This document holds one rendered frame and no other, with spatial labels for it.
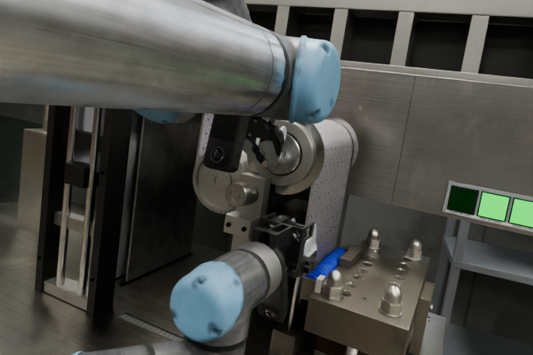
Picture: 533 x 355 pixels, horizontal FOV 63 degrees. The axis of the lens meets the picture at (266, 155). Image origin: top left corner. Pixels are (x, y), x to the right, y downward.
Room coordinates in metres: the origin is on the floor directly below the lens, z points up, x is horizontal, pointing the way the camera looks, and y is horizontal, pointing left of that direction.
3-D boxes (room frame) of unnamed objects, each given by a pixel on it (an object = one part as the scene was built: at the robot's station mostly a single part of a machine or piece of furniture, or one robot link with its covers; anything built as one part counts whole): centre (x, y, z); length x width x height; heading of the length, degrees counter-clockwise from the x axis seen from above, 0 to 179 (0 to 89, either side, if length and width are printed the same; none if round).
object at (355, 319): (0.83, -0.26, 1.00); 0.40 x 0.16 x 0.06; 156
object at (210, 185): (0.92, 0.03, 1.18); 0.26 x 0.12 x 0.12; 156
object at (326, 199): (0.84, -0.13, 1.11); 0.23 x 0.01 x 0.18; 156
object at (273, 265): (0.55, 0.00, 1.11); 0.08 x 0.05 x 0.08; 66
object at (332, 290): (0.69, -0.14, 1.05); 0.04 x 0.04 x 0.04
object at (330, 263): (0.83, -0.15, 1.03); 0.21 x 0.04 x 0.03; 156
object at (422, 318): (0.80, -0.35, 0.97); 0.10 x 0.03 x 0.11; 156
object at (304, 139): (0.86, -0.08, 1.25); 0.26 x 0.12 x 0.12; 156
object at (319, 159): (0.76, -0.03, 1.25); 0.15 x 0.01 x 0.15; 66
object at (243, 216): (0.73, 0.02, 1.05); 0.06 x 0.05 x 0.31; 156
